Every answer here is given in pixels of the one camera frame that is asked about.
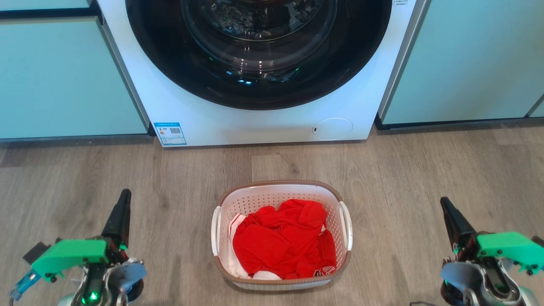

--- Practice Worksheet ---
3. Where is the blue cable plug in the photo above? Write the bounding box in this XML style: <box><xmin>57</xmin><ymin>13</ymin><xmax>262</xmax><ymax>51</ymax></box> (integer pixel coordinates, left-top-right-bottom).
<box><xmin>9</xmin><ymin>269</ymin><xmax>41</xmax><ymax>301</ymax></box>

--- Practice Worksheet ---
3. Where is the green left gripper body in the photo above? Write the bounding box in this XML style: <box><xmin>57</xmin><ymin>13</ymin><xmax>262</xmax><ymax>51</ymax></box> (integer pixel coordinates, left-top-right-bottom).
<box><xmin>31</xmin><ymin>237</ymin><xmax>130</xmax><ymax>283</ymax></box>

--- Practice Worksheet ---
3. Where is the tall pale teal cabinet panel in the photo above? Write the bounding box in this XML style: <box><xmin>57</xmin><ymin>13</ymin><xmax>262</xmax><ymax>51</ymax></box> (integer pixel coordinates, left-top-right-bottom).
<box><xmin>378</xmin><ymin>0</ymin><xmax>544</xmax><ymax>125</ymax></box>

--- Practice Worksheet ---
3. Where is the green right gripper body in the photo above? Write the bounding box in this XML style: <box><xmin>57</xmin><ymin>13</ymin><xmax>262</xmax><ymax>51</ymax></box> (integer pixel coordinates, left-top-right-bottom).
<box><xmin>452</xmin><ymin>232</ymin><xmax>544</xmax><ymax>277</ymax></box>

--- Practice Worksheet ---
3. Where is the black round washer door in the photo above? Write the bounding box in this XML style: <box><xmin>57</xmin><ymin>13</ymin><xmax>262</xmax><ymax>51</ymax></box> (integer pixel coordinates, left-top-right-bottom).
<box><xmin>125</xmin><ymin>0</ymin><xmax>393</xmax><ymax>111</ymax></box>

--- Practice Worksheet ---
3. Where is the round white filter cover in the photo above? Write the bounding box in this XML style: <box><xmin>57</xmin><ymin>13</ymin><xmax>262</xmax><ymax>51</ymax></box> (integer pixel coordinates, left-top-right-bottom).
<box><xmin>312</xmin><ymin>118</ymin><xmax>354</xmax><ymax>141</ymax></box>

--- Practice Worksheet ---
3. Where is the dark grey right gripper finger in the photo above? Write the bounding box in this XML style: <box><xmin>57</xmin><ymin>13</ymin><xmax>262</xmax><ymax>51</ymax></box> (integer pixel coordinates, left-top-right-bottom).
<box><xmin>440</xmin><ymin>197</ymin><xmax>478</xmax><ymax>252</ymax></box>

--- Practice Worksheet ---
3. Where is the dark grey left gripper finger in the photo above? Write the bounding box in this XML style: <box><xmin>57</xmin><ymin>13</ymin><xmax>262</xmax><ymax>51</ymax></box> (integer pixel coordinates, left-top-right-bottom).
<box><xmin>101</xmin><ymin>189</ymin><xmax>132</xmax><ymax>250</ymax></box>

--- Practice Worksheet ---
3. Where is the blue energy label sticker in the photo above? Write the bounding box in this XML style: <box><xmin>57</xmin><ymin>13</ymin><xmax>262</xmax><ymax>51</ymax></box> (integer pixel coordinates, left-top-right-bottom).
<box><xmin>153</xmin><ymin>122</ymin><xmax>187</xmax><ymax>146</ymax></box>

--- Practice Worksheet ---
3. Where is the narrow pale teal cabinet drawer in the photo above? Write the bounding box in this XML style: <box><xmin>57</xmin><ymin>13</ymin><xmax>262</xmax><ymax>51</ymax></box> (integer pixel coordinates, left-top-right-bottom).
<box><xmin>0</xmin><ymin>0</ymin><xmax>92</xmax><ymax>11</ymax></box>

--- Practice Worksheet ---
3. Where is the white front-load washing machine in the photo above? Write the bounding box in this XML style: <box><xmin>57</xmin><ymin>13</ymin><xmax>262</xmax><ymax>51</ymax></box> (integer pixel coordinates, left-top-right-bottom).
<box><xmin>97</xmin><ymin>0</ymin><xmax>426</xmax><ymax>147</ymax></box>

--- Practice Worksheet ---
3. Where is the white brown-rimmed laundry basket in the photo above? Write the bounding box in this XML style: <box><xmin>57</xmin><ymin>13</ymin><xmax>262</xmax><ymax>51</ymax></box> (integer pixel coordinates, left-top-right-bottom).
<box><xmin>211</xmin><ymin>180</ymin><xmax>353</xmax><ymax>291</ymax></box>

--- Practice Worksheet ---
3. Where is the white garment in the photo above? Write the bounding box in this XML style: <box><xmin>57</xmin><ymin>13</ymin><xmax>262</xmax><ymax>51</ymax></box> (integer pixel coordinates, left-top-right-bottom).
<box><xmin>229</xmin><ymin>214</ymin><xmax>283</xmax><ymax>280</ymax></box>

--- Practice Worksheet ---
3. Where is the large pale teal cabinet door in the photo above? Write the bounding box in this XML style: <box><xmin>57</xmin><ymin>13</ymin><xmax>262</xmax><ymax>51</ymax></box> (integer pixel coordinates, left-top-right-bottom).
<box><xmin>0</xmin><ymin>17</ymin><xmax>150</xmax><ymax>140</ymax></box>

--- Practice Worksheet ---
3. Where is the red garment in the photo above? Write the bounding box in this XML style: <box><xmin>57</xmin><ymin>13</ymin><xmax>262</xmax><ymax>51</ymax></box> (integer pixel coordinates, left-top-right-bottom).
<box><xmin>232</xmin><ymin>199</ymin><xmax>337</xmax><ymax>280</ymax></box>

